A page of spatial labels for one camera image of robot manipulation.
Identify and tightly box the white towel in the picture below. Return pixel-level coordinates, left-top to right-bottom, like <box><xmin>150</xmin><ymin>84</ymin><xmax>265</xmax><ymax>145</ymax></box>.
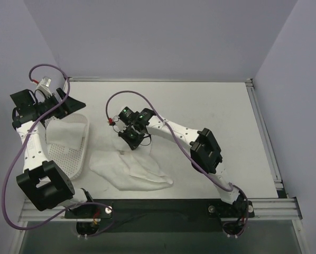
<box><xmin>89</xmin><ymin>131</ymin><xmax>173</xmax><ymax>192</ymax></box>
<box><xmin>46</xmin><ymin>120</ymin><xmax>86</xmax><ymax>150</ymax></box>

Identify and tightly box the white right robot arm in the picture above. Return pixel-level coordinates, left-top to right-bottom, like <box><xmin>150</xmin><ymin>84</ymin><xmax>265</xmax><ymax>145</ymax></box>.
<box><xmin>110</xmin><ymin>107</ymin><xmax>246</xmax><ymax>217</ymax></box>

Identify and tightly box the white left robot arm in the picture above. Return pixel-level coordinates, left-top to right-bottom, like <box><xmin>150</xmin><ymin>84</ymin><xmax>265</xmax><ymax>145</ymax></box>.
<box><xmin>11</xmin><ymin>88</ymin><xmax>96</xmax><ymax>218</ymax></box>

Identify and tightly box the white perforated plastic basket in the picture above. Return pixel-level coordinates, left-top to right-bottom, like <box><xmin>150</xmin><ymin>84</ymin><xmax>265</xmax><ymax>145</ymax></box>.
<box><xmin>45</xmin><ymin>114</ymin><xmax>89</xmax><ymax>180</ymax></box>

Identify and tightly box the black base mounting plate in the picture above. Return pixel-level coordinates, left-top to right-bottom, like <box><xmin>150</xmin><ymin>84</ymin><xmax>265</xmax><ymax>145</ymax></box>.
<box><xmin>64</xmin><ymin>198</ymin><xmax>255</xmax><ymax>235</ymax></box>

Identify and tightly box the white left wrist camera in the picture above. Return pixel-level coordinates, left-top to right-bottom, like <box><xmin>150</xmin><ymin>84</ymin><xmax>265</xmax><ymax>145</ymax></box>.
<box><xmin>36</xmin><ymin>76</ymin><xmax>52</xmax><ymax>98</ymax></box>

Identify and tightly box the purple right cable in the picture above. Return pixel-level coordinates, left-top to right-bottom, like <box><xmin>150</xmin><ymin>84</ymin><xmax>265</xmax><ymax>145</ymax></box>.
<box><xmin>105</xmin><ymin>90</ymin><xmax>250</xmax><ymax>238</ymax></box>

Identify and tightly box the purple cable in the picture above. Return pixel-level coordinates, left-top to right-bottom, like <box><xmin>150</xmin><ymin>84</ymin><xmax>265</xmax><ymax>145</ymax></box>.
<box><xmin>3</xmin><ymin>63</ymin><xmax>116</xmax><ymax>236</ymax></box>
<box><xmin>105</xmin><ymin>90</ymin><xmax>250</xmax><ymax>238</ymax></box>

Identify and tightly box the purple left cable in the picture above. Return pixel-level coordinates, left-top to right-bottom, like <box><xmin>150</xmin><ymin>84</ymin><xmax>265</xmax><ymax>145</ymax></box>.
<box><xmin>3</xmin><ymin>63</ymin><xmax>116</xmax><ymax>236</ymax></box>

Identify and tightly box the aluminium front rail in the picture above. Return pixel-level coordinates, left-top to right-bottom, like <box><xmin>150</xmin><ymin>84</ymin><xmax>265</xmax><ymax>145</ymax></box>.
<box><xmin>18</xmin><ymin>198</ymin><xmax>302</xmax><ymax>222</ymax></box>

